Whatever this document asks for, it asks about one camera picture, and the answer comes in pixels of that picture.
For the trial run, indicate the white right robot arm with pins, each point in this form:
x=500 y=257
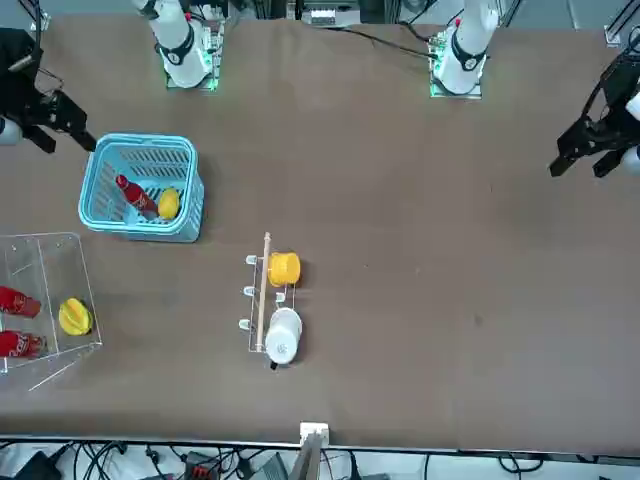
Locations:
x=182 y=60

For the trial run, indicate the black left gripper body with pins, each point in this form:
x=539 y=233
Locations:
x=619 y=85

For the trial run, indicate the red drink bottle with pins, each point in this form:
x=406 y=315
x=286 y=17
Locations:
x=17 y=301
x=20 y=344
x=136 y=197

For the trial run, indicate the clear acrylic rack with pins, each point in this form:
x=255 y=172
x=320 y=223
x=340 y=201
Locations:
x=60 y=260

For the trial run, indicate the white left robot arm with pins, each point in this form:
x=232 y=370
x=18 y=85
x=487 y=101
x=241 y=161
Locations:
x=467 y=55

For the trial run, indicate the red black power strip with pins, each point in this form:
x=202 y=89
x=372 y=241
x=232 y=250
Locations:
x=202 y=469

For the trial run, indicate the aluminium camera post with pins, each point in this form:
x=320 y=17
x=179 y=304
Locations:
x=312 y=450

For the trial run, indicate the grey floor adapter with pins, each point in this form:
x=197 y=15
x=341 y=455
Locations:
x=270 y=469

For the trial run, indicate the yellow cup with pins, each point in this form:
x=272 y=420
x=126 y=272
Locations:
x=284 y=269

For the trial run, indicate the blue plastic basket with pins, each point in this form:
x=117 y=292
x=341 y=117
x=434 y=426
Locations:
x=190 y=210

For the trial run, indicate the white cup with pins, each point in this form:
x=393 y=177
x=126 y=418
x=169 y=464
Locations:
x=282 y=337

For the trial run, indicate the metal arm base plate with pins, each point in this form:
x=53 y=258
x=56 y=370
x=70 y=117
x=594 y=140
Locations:
x=436 y=90
x=214 y=55

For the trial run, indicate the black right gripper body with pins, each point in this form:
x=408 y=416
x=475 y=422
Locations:
x=17 y=70

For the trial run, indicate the yellow star fruit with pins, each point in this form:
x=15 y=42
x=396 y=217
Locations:
x=75 y=316

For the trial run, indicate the yellow round fruit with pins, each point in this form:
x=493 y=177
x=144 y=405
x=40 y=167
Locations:
x=169 y=204

